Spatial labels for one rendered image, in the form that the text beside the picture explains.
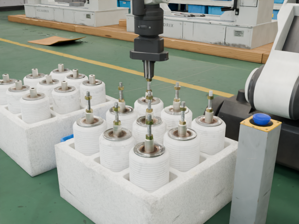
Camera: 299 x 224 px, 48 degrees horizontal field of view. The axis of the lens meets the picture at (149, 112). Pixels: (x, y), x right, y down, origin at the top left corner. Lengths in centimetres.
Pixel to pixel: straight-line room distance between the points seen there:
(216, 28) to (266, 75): 203
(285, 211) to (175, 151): 40
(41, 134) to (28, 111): 9
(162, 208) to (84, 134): 30
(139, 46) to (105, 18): 319
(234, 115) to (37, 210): 71
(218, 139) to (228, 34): 210
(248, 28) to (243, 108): 172
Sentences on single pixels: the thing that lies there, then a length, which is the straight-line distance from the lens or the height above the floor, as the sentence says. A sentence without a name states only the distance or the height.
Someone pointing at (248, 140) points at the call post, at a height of 28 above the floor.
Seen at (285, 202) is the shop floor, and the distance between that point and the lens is 112.
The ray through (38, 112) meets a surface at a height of 21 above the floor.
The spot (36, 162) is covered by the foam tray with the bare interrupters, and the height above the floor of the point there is 5.
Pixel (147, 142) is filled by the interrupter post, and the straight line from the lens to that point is 77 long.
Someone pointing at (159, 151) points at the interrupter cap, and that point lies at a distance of 78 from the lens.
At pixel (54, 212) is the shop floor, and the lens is 104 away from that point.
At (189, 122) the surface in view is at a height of 22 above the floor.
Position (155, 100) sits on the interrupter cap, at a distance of 110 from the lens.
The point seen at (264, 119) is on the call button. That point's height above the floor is 33.
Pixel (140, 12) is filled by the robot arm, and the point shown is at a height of 54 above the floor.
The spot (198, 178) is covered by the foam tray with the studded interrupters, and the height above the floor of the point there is 16.
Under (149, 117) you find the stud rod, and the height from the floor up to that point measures 34.
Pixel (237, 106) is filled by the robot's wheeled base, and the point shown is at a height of 20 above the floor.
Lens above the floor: 63
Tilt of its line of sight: 22 degrees down
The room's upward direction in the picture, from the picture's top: straight up
